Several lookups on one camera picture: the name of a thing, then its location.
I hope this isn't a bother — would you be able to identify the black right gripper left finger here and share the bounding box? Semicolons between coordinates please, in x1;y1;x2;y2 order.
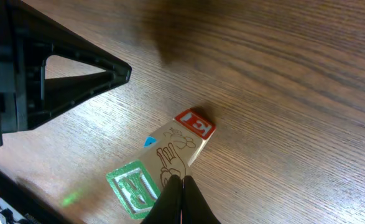
141;175;183;224

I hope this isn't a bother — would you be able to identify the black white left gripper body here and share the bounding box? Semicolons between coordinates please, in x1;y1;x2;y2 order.
0;0;18;149

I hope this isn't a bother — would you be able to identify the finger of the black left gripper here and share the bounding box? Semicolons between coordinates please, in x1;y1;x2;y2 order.
6;1;132;130

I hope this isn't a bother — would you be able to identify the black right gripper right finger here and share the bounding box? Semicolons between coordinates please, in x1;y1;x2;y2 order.
182;175;220;224

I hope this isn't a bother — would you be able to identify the wooden block red I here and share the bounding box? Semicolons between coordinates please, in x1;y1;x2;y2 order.
163;108;216;166

